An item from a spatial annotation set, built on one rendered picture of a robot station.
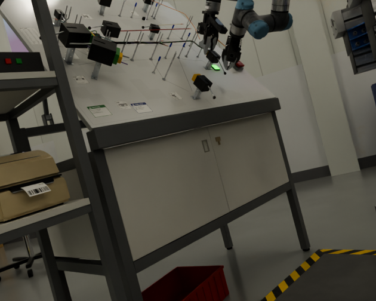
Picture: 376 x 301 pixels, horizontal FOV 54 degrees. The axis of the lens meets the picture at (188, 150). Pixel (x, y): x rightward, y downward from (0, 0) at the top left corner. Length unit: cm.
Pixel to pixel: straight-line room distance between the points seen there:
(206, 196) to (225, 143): 29
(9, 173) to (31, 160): 8
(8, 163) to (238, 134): 106
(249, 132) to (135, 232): 85
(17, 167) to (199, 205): 73
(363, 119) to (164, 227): 336
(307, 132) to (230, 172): 277
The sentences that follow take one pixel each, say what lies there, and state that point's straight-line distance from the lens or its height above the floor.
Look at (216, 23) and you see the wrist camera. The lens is 191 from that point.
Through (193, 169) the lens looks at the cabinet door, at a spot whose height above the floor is 63.
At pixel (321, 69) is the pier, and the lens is 435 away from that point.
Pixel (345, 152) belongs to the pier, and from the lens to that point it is 436.
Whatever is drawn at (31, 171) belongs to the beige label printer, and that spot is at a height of 78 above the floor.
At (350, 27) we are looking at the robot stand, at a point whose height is 103.
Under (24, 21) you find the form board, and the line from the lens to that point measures 173.
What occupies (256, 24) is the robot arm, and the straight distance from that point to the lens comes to 162.
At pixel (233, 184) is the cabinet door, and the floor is 51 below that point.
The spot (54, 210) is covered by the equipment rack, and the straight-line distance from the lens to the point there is 112.
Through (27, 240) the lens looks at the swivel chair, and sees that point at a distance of 381.
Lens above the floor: 73
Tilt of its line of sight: 1 degrees down
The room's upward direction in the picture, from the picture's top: 15 degrees counter-clockwise
